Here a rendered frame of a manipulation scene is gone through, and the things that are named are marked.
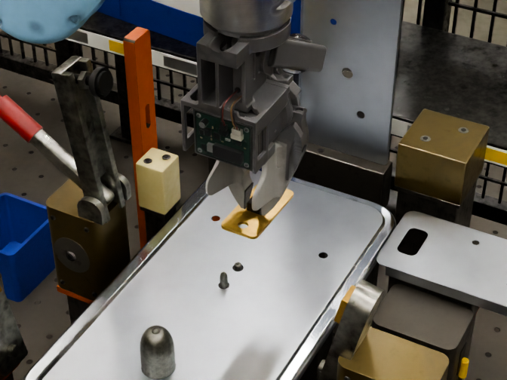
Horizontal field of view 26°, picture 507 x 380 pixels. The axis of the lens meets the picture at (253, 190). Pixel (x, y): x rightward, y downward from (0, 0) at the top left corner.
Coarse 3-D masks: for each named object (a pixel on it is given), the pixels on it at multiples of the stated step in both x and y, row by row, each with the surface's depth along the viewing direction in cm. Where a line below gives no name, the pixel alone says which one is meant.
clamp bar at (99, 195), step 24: (72, 72) 104; (96, 72) 103; (72, 96) 104; (96, 96) 104; (72, 120) 106; (96, 120) 109; (72, 144) 108; (96, 144) 110; (96, 168) 109; (96, 192) 111; (120, 192) 114
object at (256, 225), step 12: (252, 192) 106; (288, 192) 106; (276, 204) 104; (228, 216) 102; (240, 216) 102; (252, 216) 102; (264, 216) 102; (228, 228) 101; (240, 228) 101; (252, 228) 101; (264, 228) 101
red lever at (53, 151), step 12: (0, 96) 113; (0, 108) 112; (12, 108) 112; (12, 120) 112; (24, 120) 112; (24, 132) 112; (36, 132) 112; (36, 144) 112; (48, 144) 112; (48, 156) 113; (60, 156) 112; (60, 168) 113; (72, 168) 112; (72, 180) 113; (108, 192) 113; (108, 204) 113
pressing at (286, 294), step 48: (336, 192) 124; (192, 240) 117; (240, 240) 117; (288, 240) 117; (336, 240) 117; (384, 240) 118; (144, 288) 112; (192, 288) 112; (240, 288) 112; (288, 288) 112; (336, 288) 112; (96, 336) 106; (192, 336) 106; (240, 336) 106; (288, 336) 106
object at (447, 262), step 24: (408, 216) 121; (432, 216) 121; (432, 240) 117; (456, 240) 117; (480, 240) 117; (504, 240) 117; (384, 264) 114; (408, 264) 114; (432, 264) 114; (456, 264) 114; (480, 264) 114; (504, 264) 114; (432, 288) 113; (456, 288) 112; (480, 288) 112; (504, 288) 112; (504, 312) 110
